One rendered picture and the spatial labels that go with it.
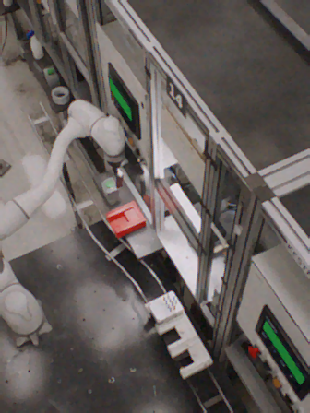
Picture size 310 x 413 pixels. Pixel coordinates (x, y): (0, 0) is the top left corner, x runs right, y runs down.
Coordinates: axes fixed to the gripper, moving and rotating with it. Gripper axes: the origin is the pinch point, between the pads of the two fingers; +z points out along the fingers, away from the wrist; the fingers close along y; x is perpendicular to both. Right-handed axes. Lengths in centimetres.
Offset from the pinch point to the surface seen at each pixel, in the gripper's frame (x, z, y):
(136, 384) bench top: 23, 46, -77
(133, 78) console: -9, -67, -6
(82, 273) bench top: 29, 47, -14
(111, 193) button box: 3.4, 13.6, 4.6
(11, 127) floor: 41, 118, 159
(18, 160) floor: 44, 117, 125
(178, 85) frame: -14, -88, -34
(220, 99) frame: -24, -86, -42
